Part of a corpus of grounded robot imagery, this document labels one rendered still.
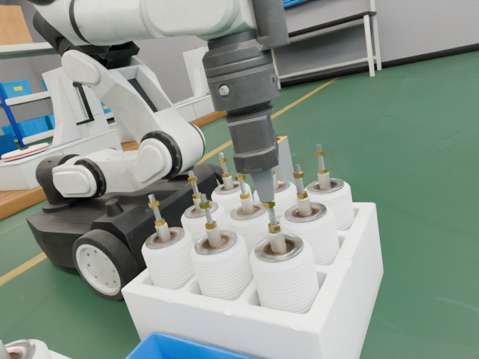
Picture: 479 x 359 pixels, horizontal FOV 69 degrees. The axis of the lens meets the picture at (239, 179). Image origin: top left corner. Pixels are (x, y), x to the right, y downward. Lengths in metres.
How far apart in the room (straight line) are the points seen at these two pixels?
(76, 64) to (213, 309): 0.78
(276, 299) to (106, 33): 0.44
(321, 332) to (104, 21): 0.49
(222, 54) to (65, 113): 2.61
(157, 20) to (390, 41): 5.21
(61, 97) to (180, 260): 2.46
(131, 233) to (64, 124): 2.06
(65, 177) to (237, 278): 0.85
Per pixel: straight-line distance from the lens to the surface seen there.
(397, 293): 0.84
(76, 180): 1.27
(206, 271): 0.58
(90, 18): 0.54
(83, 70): 1.09
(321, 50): 5.76
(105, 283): 1.07
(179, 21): 0.44
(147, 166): 1.00
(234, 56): 0.43
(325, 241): 0.62
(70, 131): 2.99
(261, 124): 0.43
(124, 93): 1.03
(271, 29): 0.44
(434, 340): 0.75
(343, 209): 0.71
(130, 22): 0.51
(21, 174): 2.62
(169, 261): 0.65
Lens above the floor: 0.52
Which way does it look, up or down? 18 degrees down
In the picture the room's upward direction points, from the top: 14 degrees counter-clockwise
